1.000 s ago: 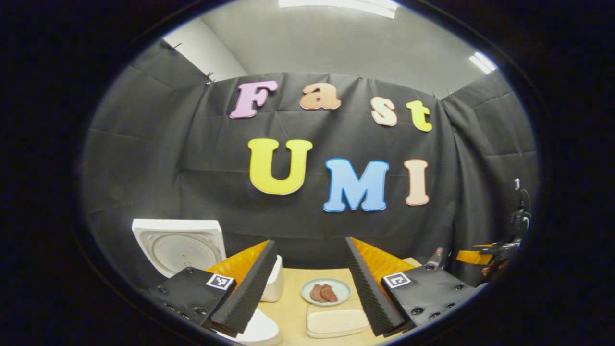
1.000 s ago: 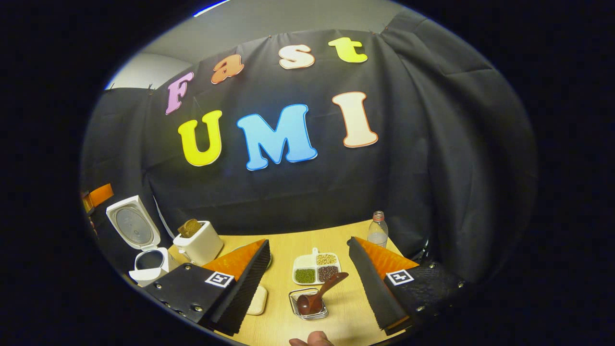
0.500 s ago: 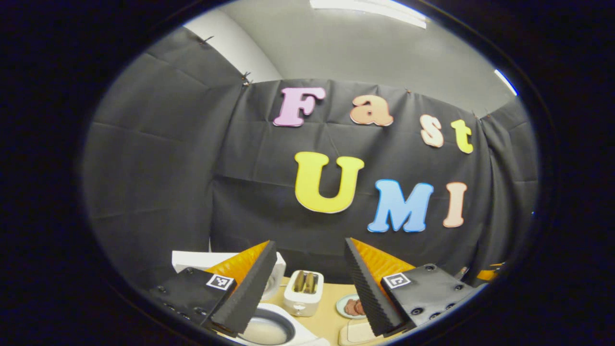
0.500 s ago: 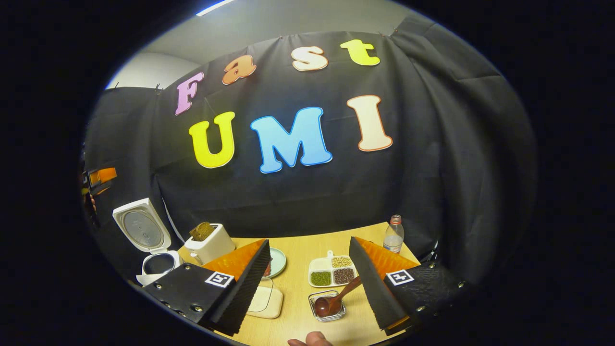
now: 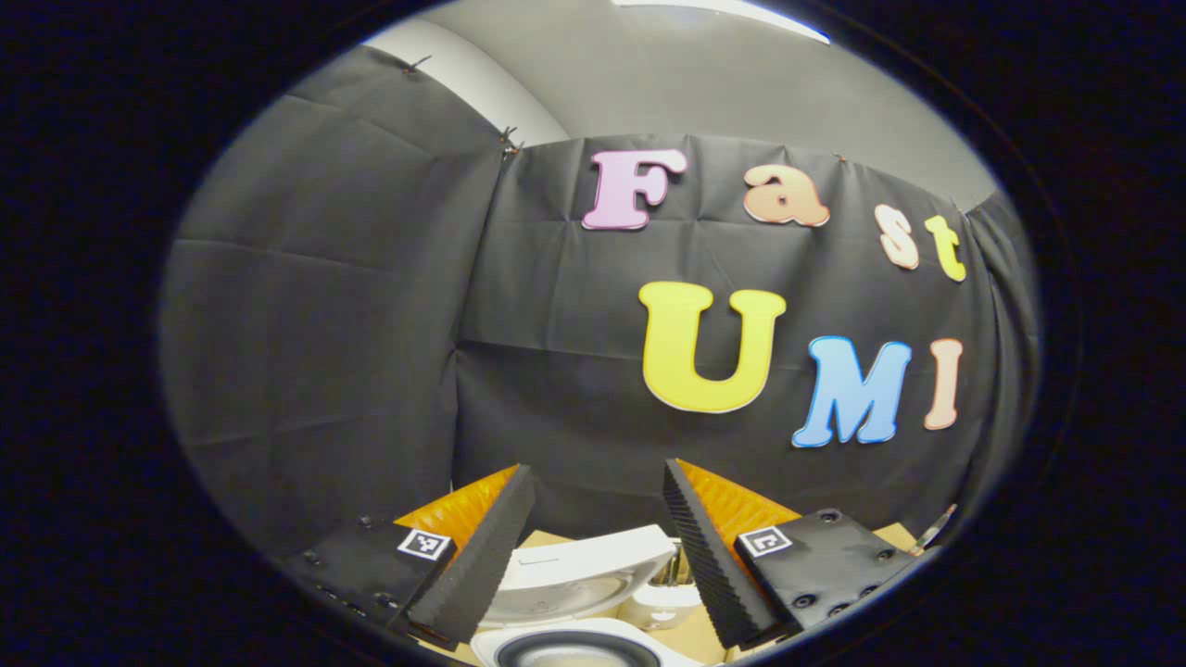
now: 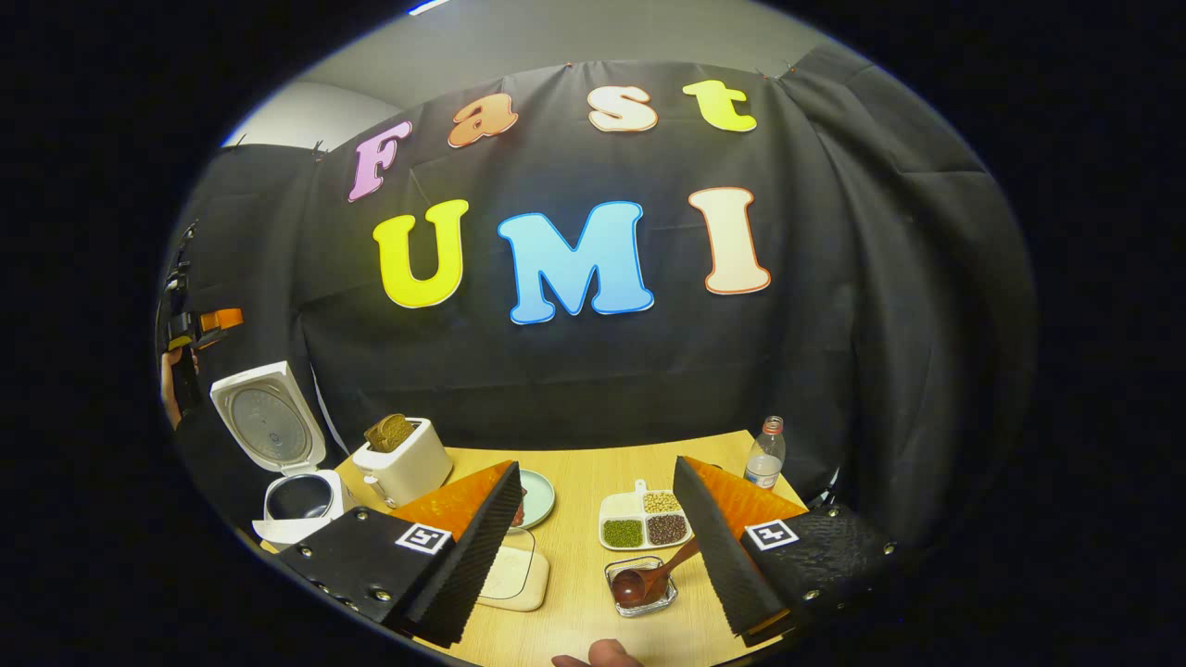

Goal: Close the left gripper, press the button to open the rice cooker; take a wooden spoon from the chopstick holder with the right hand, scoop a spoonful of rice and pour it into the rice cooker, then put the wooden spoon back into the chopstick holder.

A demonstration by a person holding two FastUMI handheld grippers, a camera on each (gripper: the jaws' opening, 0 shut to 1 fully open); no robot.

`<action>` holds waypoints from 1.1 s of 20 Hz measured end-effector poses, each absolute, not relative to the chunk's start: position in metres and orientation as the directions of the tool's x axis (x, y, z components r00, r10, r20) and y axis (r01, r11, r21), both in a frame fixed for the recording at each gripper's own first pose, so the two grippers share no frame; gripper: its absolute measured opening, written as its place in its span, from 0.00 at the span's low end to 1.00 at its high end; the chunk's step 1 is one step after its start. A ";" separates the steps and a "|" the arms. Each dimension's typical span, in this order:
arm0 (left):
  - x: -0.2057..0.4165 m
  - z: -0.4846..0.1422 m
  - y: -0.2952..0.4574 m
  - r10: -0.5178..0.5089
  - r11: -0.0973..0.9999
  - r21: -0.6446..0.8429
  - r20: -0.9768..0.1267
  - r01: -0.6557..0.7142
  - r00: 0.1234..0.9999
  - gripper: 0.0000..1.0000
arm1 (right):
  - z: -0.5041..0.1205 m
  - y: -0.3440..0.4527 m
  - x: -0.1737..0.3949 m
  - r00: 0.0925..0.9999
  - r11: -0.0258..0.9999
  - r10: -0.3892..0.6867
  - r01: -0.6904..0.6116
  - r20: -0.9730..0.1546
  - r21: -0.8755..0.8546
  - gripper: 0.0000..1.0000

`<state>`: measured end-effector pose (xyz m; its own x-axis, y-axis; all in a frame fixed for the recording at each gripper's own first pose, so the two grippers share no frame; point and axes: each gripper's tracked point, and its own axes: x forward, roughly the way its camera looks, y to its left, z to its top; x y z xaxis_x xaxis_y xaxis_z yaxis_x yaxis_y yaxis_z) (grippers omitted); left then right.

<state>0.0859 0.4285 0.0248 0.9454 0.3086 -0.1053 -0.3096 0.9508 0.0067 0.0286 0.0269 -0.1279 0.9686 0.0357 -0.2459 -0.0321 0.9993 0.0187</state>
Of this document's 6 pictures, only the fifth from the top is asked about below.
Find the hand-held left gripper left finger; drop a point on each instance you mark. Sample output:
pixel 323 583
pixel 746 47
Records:
pixel 482 565

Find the white rice cooker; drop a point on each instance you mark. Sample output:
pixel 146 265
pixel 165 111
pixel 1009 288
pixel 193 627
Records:
pixel 574 565

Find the black backdrop cloth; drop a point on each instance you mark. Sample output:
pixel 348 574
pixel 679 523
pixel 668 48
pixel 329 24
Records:
pixel 324 324

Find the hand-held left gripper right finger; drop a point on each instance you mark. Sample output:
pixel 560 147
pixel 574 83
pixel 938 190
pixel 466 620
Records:
pixel 713 565

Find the long ceiling light panel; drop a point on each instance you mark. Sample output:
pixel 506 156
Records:
pixel 723 14

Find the white toaster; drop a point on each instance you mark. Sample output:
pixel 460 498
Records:
pixel 662 611

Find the small grey bottle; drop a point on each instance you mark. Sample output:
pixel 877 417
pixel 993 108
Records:
pixel 936 530

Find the brown toast slice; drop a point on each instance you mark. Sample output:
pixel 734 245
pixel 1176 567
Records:
pixel 672 570

